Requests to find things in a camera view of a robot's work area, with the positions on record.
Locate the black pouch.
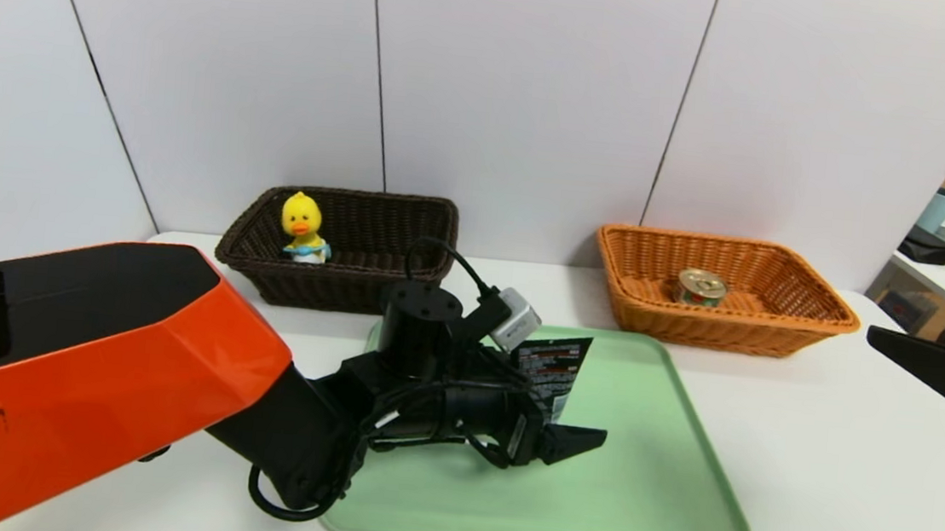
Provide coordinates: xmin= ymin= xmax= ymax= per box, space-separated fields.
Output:
xmin=896 ymin=224 xmax=945 ymax=267

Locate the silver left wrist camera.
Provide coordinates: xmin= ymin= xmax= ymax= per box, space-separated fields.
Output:
xmin=489 ymin=286 xmax=545 ymax=356

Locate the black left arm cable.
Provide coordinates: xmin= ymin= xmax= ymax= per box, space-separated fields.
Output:
xmin=245 ymin=443 xmax=359 ymax=528

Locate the yellow duck toy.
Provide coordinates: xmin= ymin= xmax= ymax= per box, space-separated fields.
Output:
xmin=277 ymin=190 xmax=337 ymax=266

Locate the teal cup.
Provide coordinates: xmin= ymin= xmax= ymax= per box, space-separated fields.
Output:
xmin=914 ymin=187 xmax=945 ymax=237

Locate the green plastic tray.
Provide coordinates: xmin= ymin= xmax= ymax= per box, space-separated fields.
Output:
xmin=319 ymin=306 xmax=771 ymax=531

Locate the tin can with pull tab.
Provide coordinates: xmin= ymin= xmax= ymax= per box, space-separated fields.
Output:
xmin=673 ymin=267 xmax=730 ymax=309

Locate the black left camera cable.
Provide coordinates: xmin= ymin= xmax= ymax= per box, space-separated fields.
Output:
xmin=401 ymin=237 xmax=499 ymax=303

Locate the black cosmetic tube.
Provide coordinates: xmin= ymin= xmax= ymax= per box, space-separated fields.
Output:
xmin=506 ymin=330 xmax=594 ymax=426

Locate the orange wicker basket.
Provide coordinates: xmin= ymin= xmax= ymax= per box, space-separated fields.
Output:
xmin=588 ymin=222 xmax=867 ymax=365

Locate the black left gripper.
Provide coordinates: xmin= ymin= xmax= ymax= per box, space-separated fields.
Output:
xmin=437 ymin=382 xmax=612 ymax=475

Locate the dark brown wicker basket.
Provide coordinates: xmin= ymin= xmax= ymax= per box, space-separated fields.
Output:
xmin=210 ymin=179 xmax=462 ymax=321

